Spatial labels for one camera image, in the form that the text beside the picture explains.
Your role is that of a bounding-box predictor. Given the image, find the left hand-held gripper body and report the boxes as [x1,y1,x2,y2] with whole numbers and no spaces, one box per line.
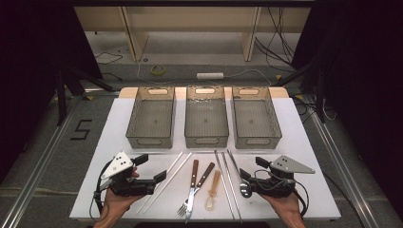
[94,151,157,198]

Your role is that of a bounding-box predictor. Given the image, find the black curtain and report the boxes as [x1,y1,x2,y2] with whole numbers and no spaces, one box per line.
[292,0,403,219]
[0,0,103,184]

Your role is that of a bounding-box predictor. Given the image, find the yellow tape roll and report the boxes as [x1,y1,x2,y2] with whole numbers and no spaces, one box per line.
[149,65,167,77]

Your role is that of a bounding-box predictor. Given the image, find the person's left hand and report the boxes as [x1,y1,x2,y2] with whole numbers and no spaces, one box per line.
[99,168,144,222]

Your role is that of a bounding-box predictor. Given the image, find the tangle of thin cables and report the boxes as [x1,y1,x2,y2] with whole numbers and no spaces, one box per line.
[291,94,337,124]

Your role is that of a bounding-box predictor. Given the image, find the aluminium rail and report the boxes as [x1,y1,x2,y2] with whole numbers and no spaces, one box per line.
[303,94,383,228]
[0,94,80,228]

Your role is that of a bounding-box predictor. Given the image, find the wooden shelf unit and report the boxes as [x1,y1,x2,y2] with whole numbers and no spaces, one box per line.
[74,6,312,63]

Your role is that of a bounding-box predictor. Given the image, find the white chopstick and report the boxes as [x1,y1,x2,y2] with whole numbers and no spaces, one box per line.
[136,151,184,215]
[142,152,193,215]

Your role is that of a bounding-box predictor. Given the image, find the white power strip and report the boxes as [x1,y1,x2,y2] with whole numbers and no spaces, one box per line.
[196,72,224,81]

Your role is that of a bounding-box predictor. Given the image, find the bundle of black cables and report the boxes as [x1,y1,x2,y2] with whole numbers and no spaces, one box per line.
[255,6,296,69]

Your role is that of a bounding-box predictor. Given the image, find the thin black cable loop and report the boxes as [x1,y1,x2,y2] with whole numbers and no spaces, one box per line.
[94,51,124,66]

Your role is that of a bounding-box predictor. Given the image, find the transparent grey plastic bin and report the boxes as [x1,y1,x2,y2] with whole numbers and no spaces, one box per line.
[183,85,230,149]
[231,86,283,150]
[125,86,177,150]

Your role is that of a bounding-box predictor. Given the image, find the person's right hand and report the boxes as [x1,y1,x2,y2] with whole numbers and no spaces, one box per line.
[259,191,304,220]

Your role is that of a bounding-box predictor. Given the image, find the black metal stand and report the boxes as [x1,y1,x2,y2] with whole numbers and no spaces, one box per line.
[272,60,327,124]
[55,66,115,127]

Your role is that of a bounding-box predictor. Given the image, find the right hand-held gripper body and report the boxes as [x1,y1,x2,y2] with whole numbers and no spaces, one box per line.
[248,155,317,200]

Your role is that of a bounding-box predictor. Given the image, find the long black cable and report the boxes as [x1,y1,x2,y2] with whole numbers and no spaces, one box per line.
[322,172,365,228]

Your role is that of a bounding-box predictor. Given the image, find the wooden handled knife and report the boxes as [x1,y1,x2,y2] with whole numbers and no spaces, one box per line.
[184,159,200,224]

